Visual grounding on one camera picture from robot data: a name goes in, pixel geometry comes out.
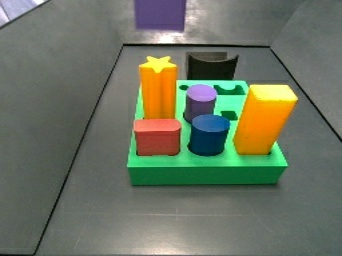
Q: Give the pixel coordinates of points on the purple cylinder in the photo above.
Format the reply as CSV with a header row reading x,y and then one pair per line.
x,y
200,99

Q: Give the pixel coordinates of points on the purple arch block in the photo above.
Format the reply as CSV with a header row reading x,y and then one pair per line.
x,y
160,14

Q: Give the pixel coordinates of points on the black L-shaped fixture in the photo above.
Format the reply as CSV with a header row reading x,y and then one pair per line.
x,y
210,66

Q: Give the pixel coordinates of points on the red rounded block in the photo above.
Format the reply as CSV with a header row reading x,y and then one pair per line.
x,y
156,136

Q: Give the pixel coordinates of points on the yellow star prism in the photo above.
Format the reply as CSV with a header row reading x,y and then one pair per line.
x,y
158,82

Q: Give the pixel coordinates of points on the dark blue cylinder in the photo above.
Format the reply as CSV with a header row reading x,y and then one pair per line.
x,y
208,134

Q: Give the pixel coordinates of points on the yellow rectangular block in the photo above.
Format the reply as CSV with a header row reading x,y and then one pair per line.
x,y
266,111

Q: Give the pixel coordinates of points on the green shape sorter base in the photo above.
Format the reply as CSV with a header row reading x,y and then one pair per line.
x,y
227,168

